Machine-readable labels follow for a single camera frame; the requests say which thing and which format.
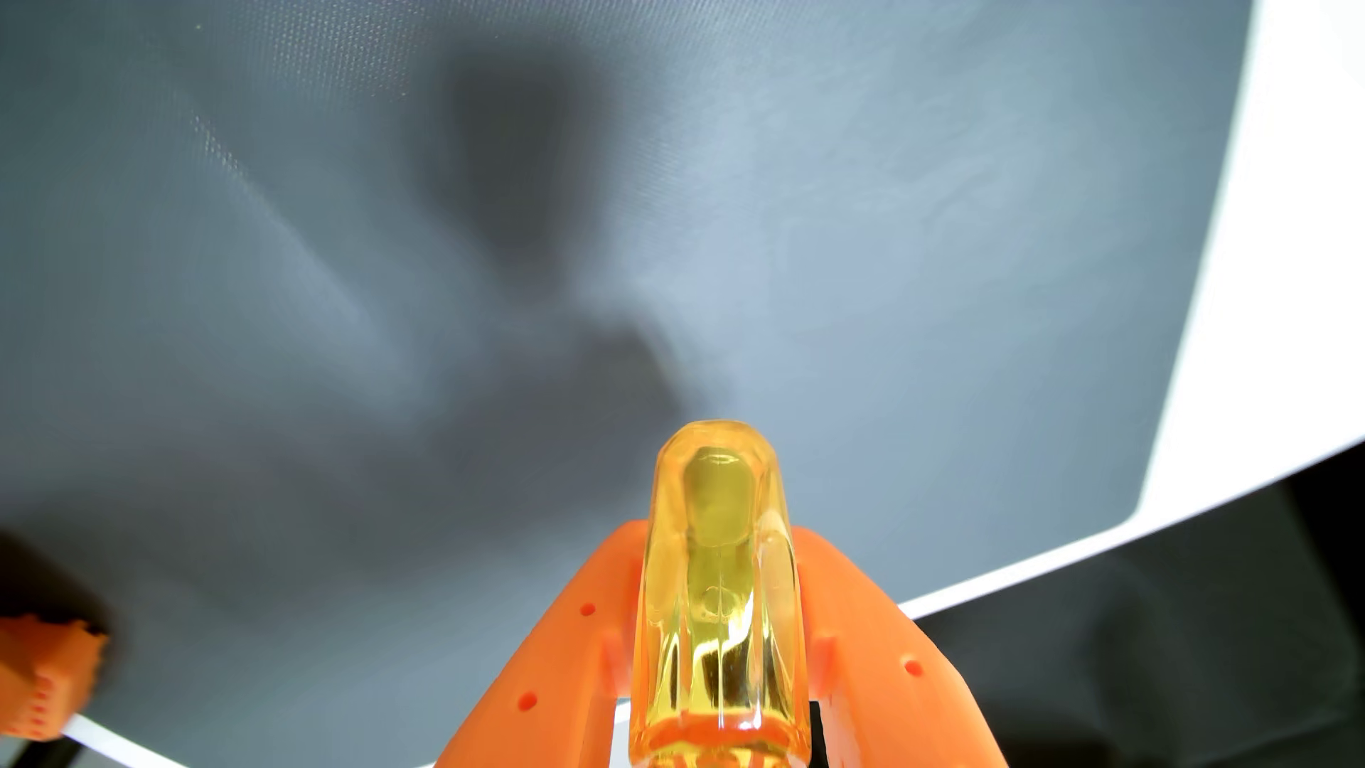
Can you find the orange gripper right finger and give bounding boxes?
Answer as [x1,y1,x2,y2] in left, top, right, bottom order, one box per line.
[792,527,1010,768]

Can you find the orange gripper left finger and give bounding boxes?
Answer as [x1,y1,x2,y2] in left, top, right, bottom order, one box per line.
[437,519,650,768]

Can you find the yellow eyedrop bottle orange cap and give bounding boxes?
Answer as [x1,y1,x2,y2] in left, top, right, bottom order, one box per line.
[628,419,813,768]

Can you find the black bag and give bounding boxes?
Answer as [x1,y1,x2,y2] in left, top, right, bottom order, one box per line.
[917,442,1365,768]

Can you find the grey textured mat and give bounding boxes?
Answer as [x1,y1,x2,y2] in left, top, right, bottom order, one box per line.
[0,0,1262,768]

